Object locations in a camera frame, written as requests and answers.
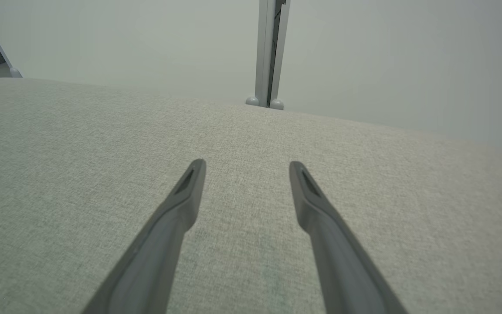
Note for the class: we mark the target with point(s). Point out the grey partition joint post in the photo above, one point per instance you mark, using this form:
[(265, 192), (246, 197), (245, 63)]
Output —
[(262, 52)]

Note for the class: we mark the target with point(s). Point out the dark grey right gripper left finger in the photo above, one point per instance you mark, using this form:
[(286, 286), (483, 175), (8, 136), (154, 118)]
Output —
[(155, 261)]

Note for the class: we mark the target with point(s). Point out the grey fabric sofa surface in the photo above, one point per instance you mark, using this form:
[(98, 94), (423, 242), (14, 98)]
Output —
[(251, 131)]

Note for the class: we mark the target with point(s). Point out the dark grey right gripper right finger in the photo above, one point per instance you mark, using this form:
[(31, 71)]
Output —
[(342, 270)]

